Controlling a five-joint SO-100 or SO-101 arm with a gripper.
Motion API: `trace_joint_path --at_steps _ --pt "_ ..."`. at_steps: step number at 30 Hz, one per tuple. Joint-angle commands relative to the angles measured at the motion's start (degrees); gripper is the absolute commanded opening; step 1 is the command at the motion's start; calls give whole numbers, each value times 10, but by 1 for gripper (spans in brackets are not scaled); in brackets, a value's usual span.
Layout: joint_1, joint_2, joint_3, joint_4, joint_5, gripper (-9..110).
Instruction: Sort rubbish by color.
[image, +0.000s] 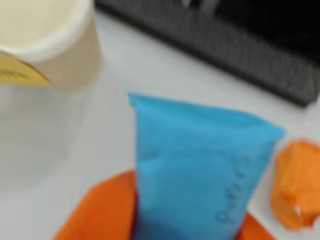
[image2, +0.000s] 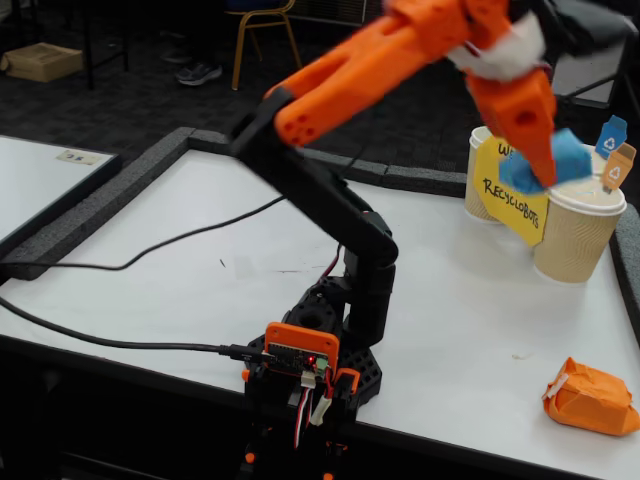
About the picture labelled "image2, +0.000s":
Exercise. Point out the orange controller board holder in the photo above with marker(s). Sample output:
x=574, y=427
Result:
x=300, y=340

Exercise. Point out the black robot base with clamp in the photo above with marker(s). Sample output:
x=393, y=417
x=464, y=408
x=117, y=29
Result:
x=360, y=365

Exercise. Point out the yellow handwritten welcome sign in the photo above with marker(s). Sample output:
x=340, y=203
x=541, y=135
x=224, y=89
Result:
x=510, y=210

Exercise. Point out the paper cup with orange tag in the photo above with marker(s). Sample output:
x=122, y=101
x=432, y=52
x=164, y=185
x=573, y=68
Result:
x=575, y=240

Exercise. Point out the white tape wrap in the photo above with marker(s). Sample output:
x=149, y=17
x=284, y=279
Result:
x=505, y=60

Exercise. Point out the gold frame chair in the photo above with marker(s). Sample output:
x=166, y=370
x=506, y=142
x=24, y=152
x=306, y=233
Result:
x=260, y=15

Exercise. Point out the grey sneaker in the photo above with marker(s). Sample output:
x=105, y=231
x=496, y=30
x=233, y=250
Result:
x=200, y=75

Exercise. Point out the blue recycle bin tag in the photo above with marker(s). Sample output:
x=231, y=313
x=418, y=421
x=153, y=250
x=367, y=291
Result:
x=611, y=140

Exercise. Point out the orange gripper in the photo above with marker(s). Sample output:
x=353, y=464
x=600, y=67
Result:
x=520, y=116

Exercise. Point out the orange recycle bin tag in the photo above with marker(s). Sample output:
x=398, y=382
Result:
x=617, y=167

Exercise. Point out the brown cardboard box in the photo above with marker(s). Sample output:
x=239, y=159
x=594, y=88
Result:
x=45, y=62

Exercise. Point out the blue paper-wrapped rubbish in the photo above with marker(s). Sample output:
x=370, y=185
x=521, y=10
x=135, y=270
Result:
x=570, y=160

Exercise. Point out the small paper label sticker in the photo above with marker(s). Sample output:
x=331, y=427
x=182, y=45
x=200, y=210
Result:
x=77, y=158

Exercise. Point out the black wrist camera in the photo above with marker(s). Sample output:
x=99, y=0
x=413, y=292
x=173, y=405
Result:
x=575, y=25

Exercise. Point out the black metal table frame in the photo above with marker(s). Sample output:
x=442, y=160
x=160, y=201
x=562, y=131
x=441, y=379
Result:
x=90, y=60

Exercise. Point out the orange paper-wrapped rubbish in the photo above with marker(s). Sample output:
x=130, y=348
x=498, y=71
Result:
x=590, y=400

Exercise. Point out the whiteboard with black frame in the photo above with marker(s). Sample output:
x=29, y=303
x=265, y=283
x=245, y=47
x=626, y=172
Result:
x=30, y=185

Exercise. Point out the white standing board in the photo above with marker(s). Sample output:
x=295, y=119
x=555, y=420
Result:
x=585, y=80

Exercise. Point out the orange and black robot arm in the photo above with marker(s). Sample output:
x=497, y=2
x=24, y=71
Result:
x=350, y=75

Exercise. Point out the dark grey foam border strip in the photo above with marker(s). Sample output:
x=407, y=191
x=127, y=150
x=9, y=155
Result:
x=210, y=140
x=100, y=200
x=430, y=182
x=627, y=250

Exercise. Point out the paper cup with green tag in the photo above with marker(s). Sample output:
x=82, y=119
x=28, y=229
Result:
x=472, y=200

